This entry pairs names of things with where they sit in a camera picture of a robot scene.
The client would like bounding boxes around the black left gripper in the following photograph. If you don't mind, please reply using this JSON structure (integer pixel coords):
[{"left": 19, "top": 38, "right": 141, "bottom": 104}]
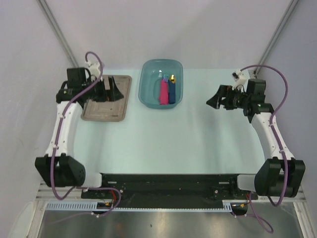
[{"left": 82, "top": 76, "right": 123, "bottom": 103}]

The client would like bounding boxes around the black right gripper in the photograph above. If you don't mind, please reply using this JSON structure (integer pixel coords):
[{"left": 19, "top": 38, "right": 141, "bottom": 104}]
[{"left": 206, "top": 85, "right": 250, "bottom": 111}]

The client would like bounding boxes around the pink paper napkin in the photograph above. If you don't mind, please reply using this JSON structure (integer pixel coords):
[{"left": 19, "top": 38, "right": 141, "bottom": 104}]
[{"left": 158, "top": 80, "right": 168, "bottom": 105}]

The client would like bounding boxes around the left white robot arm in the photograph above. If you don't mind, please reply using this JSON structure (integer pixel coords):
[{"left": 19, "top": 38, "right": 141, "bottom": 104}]
[{"left": 35, "top": 66, "right": 124, "bottom": 198}]

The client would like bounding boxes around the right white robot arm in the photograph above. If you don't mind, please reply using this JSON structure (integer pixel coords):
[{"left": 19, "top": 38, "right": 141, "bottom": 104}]
[{"left": 206, "top": 79, "right": 306, "bottom": 199}]

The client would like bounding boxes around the brown metal tray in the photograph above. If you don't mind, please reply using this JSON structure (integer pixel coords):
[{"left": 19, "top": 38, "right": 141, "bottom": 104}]
[{"left": 81, "top": 75, "right": 132, "bottom": 122}]

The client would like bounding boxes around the teal plastic basin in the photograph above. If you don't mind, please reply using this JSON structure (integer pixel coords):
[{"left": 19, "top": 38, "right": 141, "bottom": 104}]
[{"left": 138, "top": 59, "right": 183, "bottom": 109}]

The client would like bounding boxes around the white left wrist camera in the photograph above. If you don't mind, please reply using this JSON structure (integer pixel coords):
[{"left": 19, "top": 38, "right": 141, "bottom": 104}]
[{"left": 86, "top": 61, "right": 102, "bottom": 81}]

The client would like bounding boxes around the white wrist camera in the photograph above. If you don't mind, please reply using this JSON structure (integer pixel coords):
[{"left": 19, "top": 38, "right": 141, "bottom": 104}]
[
  {"left": 232, "top": 70, "right": 247, "bottom": 90},
  {"left": 86, "top": 61, "right": 102, "bottom": 81}
]

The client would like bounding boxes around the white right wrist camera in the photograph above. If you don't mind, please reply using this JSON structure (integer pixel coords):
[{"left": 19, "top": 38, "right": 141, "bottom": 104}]
[{"left": 232, "top": 70, "right": 247, "bottom": 90}]

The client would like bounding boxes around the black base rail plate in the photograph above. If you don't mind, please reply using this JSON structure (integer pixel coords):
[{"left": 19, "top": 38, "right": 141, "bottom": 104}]
[{"left": 81, "top": 174, "right": 248, "bottom": 209}]

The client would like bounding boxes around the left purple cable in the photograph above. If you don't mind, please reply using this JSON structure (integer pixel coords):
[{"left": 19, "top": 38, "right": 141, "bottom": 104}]
[{"left": 49, "top": 51, "right": 122, "bottom": 225}]

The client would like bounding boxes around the left aluminium frame post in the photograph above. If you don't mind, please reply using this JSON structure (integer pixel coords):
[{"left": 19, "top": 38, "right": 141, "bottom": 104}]
[{"left": 36, "top": 0, "right": 79, "bottom": 67}]

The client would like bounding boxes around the aluminium frame post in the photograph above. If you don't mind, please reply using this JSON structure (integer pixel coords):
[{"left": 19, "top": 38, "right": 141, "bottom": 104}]
[
  {"left": 36, "top": 0, "right": 79, "bottom": 67},
  {"left": 258, "top": 0, "right": 301, "bottom": 64}
]

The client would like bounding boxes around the aluminium front rail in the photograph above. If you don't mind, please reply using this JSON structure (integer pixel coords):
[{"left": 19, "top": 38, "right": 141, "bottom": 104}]
[{"left": 36, "top": 182, "right": 82, "bottom": 201}]

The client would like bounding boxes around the right aluminium frame post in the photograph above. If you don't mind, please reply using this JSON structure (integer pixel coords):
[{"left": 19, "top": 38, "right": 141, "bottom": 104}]
[{"left": 258, "top": 0, "right": 301, "bottom": 64}]

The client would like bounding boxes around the white slotted cable duct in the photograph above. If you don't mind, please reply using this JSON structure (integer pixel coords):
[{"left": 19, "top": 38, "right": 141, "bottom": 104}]
[{"left": 46, "top": 201, "right": 98, "bottom": 211}]

